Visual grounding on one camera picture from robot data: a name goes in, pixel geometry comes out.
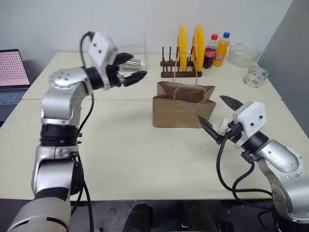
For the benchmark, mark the orange soda bottle blue cap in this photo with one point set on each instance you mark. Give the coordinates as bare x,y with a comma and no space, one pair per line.
222,53

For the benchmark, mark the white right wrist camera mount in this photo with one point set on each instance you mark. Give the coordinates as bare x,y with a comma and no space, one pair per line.
251,116

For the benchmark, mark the clear glass bowl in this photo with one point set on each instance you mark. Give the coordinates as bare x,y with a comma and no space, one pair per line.
243,55

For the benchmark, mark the clear tape roll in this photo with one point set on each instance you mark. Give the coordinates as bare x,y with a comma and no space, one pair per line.
254,77

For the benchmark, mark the laptop with pink screen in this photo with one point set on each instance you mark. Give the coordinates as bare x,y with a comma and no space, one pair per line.
10,70

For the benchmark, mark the stainless steel cup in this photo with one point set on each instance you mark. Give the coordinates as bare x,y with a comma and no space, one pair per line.
131,65

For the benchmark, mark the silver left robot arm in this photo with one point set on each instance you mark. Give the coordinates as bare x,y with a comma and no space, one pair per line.
58,104

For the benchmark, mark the clear plastic box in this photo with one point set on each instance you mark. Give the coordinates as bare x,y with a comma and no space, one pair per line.
144,53

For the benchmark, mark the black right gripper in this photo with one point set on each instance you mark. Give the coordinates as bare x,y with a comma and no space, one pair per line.
233,134

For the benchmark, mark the cola bottle red cap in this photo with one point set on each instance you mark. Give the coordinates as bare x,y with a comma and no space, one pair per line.
209,54

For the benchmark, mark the dark wooden dish rack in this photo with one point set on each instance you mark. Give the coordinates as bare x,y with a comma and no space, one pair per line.
169,72

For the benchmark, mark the dark rounded shape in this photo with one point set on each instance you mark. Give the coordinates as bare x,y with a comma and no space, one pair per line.
140,217

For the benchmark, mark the yellow plate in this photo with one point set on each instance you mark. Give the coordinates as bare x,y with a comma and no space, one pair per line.
199,46
182,46

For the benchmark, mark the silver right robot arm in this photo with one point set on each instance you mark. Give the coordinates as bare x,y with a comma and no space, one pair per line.
277,157

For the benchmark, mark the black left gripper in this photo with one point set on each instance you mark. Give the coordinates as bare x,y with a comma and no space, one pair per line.
113,75

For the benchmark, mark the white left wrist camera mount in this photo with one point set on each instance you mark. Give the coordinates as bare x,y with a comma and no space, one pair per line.
100,50

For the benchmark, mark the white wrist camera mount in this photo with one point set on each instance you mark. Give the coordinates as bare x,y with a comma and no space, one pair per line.
100,50
251,116

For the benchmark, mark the brown paper bag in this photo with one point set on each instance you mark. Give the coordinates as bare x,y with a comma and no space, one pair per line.
176,113

